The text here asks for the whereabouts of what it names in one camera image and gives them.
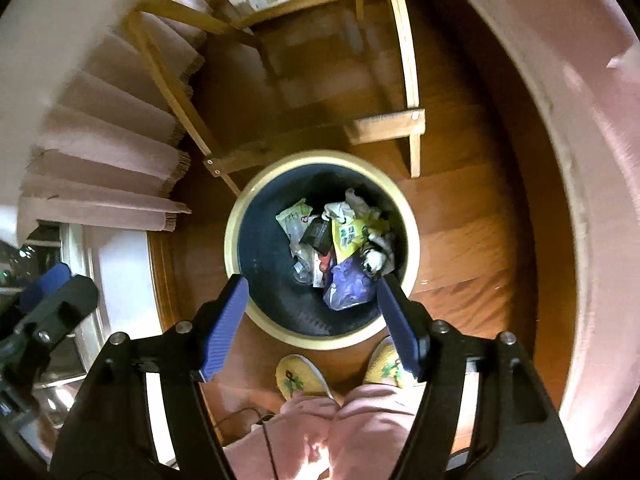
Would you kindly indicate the purple plastic bag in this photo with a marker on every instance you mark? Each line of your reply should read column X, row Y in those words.
column 349, row 286

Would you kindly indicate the left yellow slipper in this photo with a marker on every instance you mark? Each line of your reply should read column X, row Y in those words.
column 298, row 376

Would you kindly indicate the green yellow snack wrapper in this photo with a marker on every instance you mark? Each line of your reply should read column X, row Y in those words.
column 294, row 221

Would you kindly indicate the yellow snack bag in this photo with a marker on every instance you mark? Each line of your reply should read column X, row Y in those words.
column 349, row 236

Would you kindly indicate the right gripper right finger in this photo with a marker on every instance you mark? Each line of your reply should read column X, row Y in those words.
column 432, row 352

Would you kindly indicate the black yellow wrapper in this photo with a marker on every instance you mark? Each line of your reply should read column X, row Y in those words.
column 377, row 255

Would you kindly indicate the small black packet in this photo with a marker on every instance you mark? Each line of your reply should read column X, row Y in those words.
column 318, row 236

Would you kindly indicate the pink bed cover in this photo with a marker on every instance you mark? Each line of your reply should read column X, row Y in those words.
column 580, row 60

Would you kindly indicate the right yellow slipper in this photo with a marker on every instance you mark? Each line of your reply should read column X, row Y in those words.
column 385, row 367

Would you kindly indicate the yellow slipper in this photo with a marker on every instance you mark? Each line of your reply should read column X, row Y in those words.
column 298, row 376
column 385, row 367

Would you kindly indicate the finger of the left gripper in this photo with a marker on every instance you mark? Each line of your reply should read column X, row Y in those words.
column 43, row 287
column 60, row 313

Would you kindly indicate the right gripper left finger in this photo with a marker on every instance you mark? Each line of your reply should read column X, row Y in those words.
column 191, row 353

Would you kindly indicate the yellow rimmed trash bin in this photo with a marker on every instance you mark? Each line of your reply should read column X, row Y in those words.
column 257, row 248

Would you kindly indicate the white paper bag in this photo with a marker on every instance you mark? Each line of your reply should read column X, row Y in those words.
column 353, row 207

